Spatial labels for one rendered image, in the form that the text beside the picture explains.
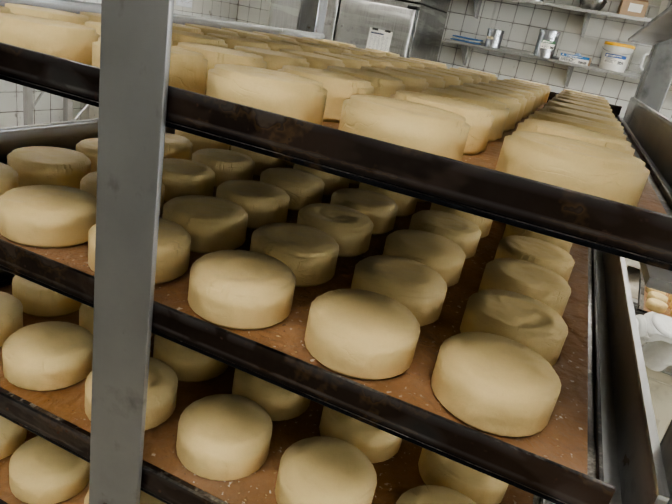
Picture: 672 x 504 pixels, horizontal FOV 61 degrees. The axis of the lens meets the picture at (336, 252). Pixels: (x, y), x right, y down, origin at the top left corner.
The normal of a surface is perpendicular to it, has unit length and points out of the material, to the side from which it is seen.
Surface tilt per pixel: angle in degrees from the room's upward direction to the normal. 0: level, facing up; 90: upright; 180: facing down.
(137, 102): 90
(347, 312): 0
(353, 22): 90
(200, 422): 0
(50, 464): 0
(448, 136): 90
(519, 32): 90
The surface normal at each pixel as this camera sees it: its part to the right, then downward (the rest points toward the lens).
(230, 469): 0.32, 0.41
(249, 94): -0.14, 0.35
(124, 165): -0.39, 0.28
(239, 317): 0.11, 0.39
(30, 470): 0.18, -0.91
